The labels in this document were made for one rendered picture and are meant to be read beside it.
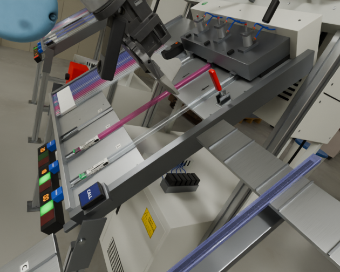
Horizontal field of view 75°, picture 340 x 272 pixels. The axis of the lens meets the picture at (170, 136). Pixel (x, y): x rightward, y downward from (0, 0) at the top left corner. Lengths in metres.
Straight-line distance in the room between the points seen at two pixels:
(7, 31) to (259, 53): 0.52
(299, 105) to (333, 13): 0.23
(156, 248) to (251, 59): 0.66
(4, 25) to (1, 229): 1.28
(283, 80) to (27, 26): 0.55
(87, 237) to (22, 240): 0.89
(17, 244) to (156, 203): 0.81
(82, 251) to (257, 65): 0.60
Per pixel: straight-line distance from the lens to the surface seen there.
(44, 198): 0.69
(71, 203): 0.57
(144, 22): 0.46
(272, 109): 0.90
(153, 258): 0.88
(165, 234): 0.79
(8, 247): 1.40
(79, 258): 0.60
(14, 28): 0.26
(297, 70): 0.68
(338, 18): 0.72
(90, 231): 0.53
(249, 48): 0.65
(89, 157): 0.65
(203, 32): 0.81
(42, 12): 0.26
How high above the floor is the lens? 1.14
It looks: 22 degrees down
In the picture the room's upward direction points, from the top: 24 degrees clockwise
